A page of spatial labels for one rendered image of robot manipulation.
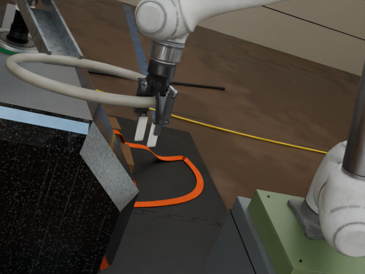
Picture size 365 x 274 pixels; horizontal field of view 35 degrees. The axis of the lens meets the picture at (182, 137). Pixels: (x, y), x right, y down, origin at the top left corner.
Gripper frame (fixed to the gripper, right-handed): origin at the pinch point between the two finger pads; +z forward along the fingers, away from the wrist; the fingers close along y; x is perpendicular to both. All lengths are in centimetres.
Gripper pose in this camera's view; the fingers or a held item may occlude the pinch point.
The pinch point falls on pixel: (147, 132)
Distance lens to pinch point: 158.8
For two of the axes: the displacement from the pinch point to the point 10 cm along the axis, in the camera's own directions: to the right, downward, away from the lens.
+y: -7.4, -3.4, 5.8
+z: -2.3, 9.4, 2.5
